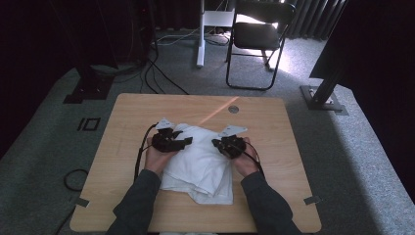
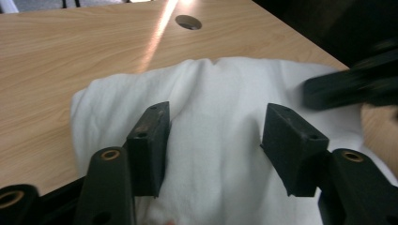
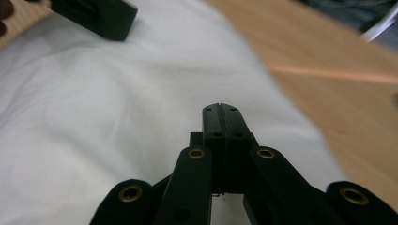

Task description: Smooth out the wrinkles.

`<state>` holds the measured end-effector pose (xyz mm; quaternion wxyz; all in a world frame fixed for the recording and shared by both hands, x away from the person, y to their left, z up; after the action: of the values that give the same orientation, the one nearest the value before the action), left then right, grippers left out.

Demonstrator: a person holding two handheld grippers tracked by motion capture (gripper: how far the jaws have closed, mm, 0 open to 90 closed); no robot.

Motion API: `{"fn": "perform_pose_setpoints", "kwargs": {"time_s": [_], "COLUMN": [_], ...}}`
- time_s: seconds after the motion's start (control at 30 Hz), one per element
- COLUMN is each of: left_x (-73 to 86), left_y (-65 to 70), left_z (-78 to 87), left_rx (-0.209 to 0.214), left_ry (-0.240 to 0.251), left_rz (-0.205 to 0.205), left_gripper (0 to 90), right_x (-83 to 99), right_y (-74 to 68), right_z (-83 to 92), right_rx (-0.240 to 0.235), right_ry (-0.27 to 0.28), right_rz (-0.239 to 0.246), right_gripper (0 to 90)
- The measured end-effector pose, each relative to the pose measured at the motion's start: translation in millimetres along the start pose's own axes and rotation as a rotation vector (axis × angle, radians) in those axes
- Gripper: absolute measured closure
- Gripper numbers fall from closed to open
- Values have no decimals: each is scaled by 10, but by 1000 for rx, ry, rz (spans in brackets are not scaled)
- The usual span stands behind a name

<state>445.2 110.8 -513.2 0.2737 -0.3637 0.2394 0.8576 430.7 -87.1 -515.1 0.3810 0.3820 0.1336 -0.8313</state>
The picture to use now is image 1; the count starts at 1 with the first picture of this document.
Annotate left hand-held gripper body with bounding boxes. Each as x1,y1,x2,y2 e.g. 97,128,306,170
151,117,184,154

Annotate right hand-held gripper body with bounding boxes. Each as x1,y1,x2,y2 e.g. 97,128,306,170
215,124,249,161

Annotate white garment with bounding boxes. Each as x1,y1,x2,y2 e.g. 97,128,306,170
159,122,235,206

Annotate person's right hand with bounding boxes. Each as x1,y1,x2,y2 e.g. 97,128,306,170
232,136,261,178

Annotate person's left hand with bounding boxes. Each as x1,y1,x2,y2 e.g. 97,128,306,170
144,136,173,178

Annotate black stand with square base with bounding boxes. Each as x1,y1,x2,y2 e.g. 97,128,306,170
63,63,115,105

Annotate black stand with metal base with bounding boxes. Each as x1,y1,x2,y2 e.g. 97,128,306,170
300,70,349,117

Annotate white desk leg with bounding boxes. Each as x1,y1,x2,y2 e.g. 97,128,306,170
196,0,236,69

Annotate black folding chair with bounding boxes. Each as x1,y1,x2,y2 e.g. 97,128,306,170
225,1,297,92

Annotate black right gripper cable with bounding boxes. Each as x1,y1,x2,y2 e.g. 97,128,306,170
239,147,266,179

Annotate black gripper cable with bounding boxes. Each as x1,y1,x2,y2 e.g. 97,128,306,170
133,122,160,182
239,147,266,179

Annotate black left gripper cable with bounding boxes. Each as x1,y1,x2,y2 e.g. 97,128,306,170
133,122,160,182

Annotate black floor cables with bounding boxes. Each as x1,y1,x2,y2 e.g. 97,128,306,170
139,48,191,96

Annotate white floor cable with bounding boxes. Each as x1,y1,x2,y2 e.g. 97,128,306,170
156,27,201,47

